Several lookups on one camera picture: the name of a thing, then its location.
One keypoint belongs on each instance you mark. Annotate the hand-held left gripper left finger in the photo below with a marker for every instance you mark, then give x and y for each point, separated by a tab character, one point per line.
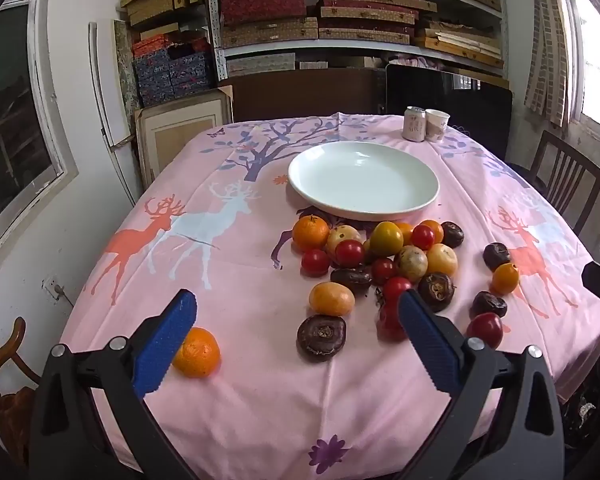
170	340

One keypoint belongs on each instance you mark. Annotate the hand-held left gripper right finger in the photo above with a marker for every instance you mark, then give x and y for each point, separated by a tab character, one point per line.
425	340

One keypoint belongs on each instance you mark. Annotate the dark brown water chestnut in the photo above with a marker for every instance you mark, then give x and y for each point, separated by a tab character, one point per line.
436	290
496	255
321	337
489	304
452	233
351	278

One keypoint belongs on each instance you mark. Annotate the red tomato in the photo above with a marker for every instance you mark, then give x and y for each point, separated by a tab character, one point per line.
315	261
422	236
395	287
382	269
349	253

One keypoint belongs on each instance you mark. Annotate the dark red plum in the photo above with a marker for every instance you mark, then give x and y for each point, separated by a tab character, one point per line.
485	329

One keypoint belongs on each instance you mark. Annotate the speckled yellow passion fruit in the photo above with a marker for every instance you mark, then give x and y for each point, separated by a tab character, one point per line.
411	262

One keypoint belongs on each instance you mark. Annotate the pale orange mandarin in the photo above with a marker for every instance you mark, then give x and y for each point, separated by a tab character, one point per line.
331	299

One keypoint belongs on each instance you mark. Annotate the yellow green mandarin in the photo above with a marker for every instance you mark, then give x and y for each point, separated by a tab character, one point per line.
386	237

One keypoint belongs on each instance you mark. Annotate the white plate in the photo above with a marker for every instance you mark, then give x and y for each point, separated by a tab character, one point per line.
365	180

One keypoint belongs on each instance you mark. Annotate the dark wooden slatted chair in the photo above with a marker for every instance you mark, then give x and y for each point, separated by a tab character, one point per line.
585	170

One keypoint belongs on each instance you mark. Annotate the pink deer print tablecloth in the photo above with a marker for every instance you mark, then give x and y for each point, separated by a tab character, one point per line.
260	410

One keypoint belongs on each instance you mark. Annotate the carved wooden chair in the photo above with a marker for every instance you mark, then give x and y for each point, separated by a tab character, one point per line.
0	360

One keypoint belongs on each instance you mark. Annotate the black panel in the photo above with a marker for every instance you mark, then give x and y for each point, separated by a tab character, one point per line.
480	110

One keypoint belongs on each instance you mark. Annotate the bamboo blind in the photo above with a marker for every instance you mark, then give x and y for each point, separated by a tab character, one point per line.
545	60

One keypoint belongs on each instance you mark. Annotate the framed picture in cardboard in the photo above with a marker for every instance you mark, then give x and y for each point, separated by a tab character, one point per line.
185	130

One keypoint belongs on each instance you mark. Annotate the white paper cup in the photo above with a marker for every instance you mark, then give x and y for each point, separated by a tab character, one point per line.
436	126

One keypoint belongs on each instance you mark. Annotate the pink drink can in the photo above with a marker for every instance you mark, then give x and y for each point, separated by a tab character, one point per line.
414	125

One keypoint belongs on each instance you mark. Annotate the white board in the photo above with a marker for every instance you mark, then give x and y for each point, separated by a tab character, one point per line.
105	110

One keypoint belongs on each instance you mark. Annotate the stack of flat wooden boxes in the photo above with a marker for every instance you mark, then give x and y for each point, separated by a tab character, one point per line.
460	40

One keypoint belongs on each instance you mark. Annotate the stack of blue floral boxes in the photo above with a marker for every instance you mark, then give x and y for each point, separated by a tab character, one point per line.
155	77

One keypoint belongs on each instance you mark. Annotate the white framed window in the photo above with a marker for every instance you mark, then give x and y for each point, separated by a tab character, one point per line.
15	125

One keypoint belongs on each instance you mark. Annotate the pink cloth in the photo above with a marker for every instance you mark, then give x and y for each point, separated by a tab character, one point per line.
420	60

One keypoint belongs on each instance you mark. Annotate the dark brown wooden board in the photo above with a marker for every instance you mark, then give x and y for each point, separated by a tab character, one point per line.
305	95

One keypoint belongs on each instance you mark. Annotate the grey marble slab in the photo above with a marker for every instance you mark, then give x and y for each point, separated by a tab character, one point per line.
125	70

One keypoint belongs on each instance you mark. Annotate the grey patterned box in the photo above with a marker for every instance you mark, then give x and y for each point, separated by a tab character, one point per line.
260	64

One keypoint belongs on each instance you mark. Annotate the stack of orange patterned boxes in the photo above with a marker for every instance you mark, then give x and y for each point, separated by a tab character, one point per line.
152	46

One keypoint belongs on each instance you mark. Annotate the white metal shelf rack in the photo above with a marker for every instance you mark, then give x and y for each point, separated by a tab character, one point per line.
355	49

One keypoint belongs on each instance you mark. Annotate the stack of tan woven boxes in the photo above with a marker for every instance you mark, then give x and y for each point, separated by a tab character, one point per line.
365	12

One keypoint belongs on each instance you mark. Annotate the red patterned box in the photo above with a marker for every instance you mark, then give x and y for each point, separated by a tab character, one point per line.
262	2

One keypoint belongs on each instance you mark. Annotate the wall socket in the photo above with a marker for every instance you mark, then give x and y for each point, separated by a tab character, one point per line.
50	287

